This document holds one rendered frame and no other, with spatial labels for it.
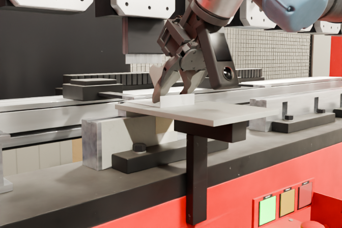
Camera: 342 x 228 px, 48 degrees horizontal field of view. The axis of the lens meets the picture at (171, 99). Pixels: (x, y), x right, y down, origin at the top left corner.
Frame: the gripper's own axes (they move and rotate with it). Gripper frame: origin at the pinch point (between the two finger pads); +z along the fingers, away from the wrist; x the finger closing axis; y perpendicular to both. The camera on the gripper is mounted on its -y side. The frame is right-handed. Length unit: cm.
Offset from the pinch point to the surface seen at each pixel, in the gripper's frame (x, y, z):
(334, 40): -212, 74, 37
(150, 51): -2.1, 13.4, -1.1
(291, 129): -49, -4, 13
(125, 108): 7.7, 2.5, 4.1
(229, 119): 2.7, -14.5, -10.4
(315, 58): -362, 144, 113
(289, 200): -16.9, -25.1, 4.6
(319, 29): -72, 19, -6
